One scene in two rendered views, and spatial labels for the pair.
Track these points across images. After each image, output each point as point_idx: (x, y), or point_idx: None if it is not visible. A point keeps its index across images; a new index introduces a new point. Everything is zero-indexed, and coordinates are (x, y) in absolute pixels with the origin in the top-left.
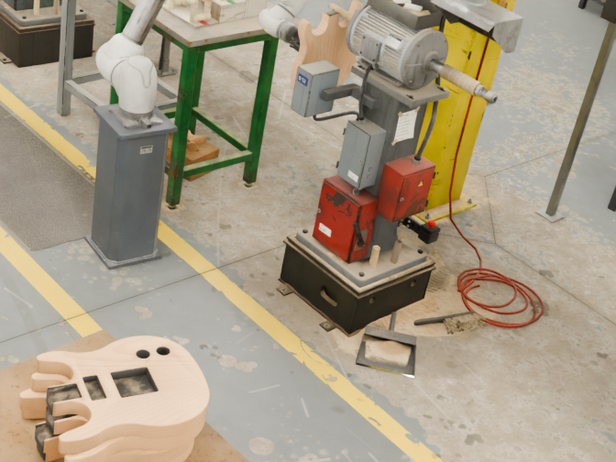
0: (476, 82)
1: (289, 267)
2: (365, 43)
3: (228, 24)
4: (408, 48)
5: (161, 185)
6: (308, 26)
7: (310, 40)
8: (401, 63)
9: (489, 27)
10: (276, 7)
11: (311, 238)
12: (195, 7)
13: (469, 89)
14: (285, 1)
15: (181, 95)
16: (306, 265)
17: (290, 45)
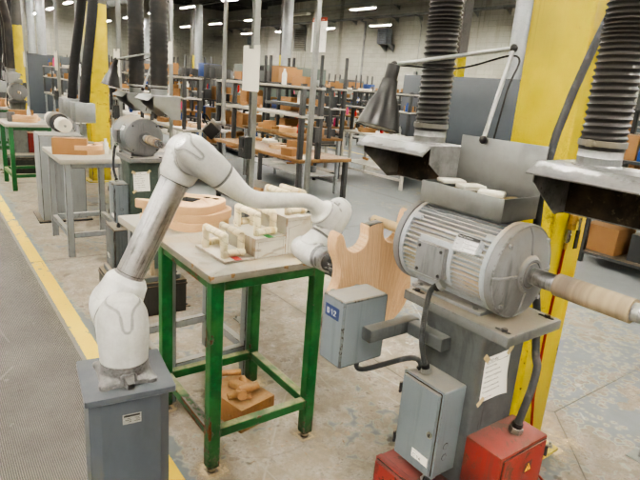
0: (629, 297)
1: None
2: (422, 253)
3: (266, 259)
4: (493, 250)
5: (164, 462)
6: (340, 238)
7: (345, 259)
8: (483, 277)
9: None
10: (310, 231)
11: None
12: (225, 241)
13: (619, 311)
14: (320, 223)
15: (209, 341)
16: None
17: (325, 271)
